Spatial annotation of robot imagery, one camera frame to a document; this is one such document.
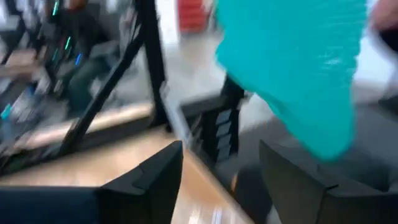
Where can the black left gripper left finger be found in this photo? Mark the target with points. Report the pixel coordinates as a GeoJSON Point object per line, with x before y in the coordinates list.
{"type": "Point", "coordinates": [93, 205]}

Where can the black rack with grey panels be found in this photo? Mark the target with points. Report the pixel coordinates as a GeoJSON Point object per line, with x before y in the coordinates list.
{"type": "Point", "coordinates": [211, 133]}

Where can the red storage bins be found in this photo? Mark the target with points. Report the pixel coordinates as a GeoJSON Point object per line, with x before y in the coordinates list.
{"type": "Point", "coordinates": [192, 15]}

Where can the black aluminium rig frame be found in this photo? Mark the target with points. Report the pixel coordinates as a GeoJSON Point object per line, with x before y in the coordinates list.
{"type": "Point", "coordinates": [152, 62]}

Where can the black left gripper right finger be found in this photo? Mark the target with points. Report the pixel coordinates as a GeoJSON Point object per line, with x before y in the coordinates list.
{"type": "Point", "coordinates": [311, 205]}

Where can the green bandage roll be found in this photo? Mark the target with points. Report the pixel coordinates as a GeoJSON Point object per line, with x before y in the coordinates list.
{"type": "Point", "coordinates": [295, 62]}

